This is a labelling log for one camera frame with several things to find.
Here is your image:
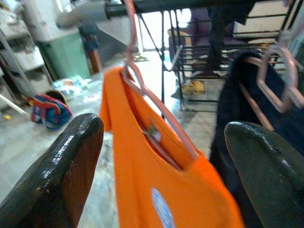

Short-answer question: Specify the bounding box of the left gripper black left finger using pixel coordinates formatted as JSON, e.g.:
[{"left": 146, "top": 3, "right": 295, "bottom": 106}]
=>
[{"left": 0, "top": 113, "right": 105, "bottom": 228}]

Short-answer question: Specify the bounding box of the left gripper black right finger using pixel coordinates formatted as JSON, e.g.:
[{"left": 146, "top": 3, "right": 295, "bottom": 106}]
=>
[{"left": 224, "top": 121, "right": 304, "bottom": 228}]

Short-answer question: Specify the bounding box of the pink plastic hanger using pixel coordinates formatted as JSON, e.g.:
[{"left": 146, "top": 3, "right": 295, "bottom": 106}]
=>
[
  {"left": 239, "top": 30, "right": 304, "bottom": 131},
  {"left": 121, "top": 0, "right": 199, "bottom": 162}
]

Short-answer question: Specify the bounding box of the red and blue bag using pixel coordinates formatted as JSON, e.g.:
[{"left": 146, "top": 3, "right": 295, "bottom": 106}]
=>
[{"left": 29, "top": 93, "right": 74, "bottom": 130}]

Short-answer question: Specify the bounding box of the dark navy shirt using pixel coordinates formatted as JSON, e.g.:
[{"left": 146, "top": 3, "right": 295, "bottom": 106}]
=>
[{"left": 210, "top": 51, "right": 304, "bottom": 228}]

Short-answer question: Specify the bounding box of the orange t-shirt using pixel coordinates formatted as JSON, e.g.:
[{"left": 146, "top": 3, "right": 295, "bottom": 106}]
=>
[{"left": 99, "top": 66, "right": 245, "bottom": 228}]

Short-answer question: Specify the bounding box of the white printed plastic bag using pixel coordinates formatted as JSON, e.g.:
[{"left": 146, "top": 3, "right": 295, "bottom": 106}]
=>
[{"left": 53, "top": 76, "right": 92, "bottom": 95}]

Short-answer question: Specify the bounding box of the yellow cloth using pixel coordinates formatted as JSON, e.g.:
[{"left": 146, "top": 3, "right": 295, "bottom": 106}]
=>
[{"left": 181, "top": 80, "right": 206, "bottom": 95}]

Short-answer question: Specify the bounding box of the purple armchair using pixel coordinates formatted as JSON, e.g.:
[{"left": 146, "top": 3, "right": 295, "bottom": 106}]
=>
[{"left": 168, "top": 9, "right": 238, "bottom": 79}]

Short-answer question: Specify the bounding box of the black metal drying rack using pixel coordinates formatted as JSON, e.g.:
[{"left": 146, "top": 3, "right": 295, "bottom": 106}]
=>
[{"left": 57, "top": 0, "right": 304, "bottom": 119}]

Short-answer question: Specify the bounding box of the brown wooden post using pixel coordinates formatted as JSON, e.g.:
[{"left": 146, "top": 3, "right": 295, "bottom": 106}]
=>
[{"left": 87, "top": 47, "right": 103, "bottom": 74}]

